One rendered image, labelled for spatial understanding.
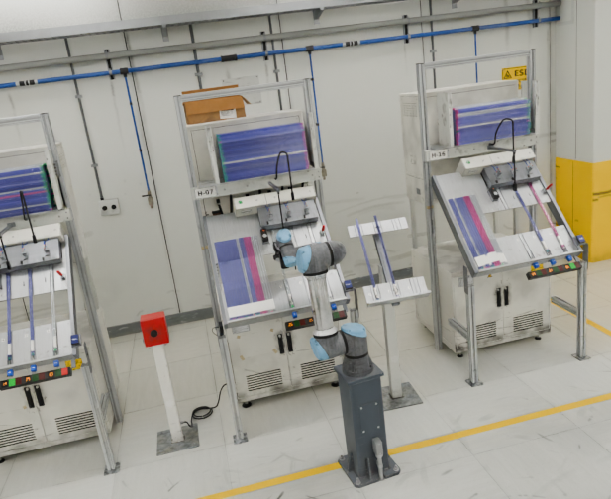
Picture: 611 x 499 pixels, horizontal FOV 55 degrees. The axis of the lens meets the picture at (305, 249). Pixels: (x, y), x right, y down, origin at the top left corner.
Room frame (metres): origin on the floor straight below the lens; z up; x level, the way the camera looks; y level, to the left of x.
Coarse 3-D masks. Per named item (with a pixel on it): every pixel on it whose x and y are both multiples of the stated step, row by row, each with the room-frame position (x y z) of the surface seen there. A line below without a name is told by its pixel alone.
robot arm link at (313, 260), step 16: (304, 256) 2.44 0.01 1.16; (320, 256) 2.45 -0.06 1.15; (304, 272) 2.45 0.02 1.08; (320, 272) 2.44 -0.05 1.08; (320, 288) 2.45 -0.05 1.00; (320, 304) 2.44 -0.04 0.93; (320, 320) 2.43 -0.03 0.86; (320, 336) 2.41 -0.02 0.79; (336, 336) 2.43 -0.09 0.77; (320, 352) 2.39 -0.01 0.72; (336, 352) 2.41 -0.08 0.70
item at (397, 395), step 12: (384, 312) 3.08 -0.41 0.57; (384, 324) 3.11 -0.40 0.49; (384, 336) 3.13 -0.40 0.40; (396, 336) 3.09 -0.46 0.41; (396, 348) 3.09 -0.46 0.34; (396, 360) 3.08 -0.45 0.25; (396, 372) 3.08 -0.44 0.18; (396, 384) 3.08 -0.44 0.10; (408, 384) 3.22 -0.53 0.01; (384, 396) 3.12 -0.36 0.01; (396, 396) 3.08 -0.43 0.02; (408, 396) 3.08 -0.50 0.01; (384, 408) 2.99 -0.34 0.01; (396, 408) 2.98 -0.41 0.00
